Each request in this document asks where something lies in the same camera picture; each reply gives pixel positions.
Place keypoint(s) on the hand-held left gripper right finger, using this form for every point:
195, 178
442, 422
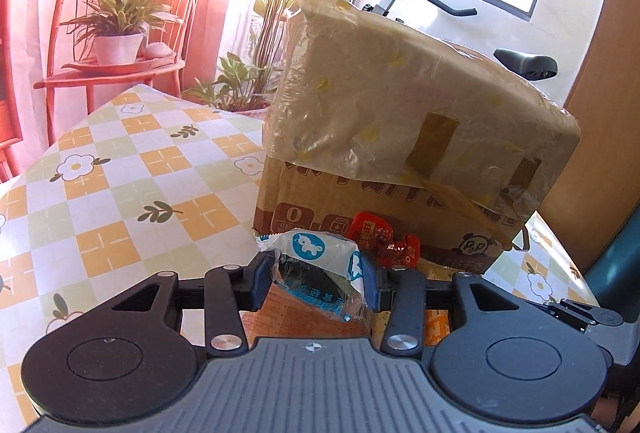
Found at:
371, 285

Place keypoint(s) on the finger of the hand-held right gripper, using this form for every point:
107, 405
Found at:
585, 314

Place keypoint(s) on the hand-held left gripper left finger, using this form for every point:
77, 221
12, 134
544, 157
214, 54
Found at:
260, 284

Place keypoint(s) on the blue and white clear packet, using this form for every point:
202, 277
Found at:
320, 258

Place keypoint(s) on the orange bread packet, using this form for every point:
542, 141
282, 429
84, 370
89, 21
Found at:
310, 318

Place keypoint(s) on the taped brown cardboard box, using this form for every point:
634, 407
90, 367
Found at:
400, 113

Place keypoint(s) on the teal chair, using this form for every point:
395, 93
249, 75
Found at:
620, 278

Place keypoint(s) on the checked floral tablecloth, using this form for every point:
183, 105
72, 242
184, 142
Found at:
115, 193

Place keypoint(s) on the brown wooden panel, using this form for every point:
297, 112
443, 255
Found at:
610, 63

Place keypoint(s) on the black exercise bike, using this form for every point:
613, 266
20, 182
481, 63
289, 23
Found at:
530, 63

